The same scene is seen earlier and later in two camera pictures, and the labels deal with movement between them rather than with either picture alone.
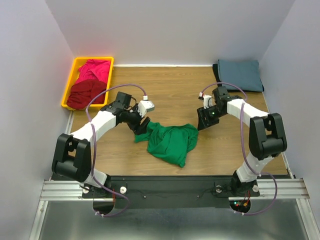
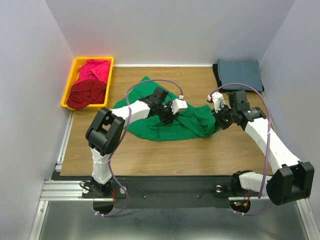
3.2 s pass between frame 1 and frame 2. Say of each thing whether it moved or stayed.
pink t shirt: stayed
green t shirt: moved
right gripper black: moved
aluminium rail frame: stayed
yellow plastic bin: stayed
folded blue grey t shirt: stayed
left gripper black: moved
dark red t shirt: stayed
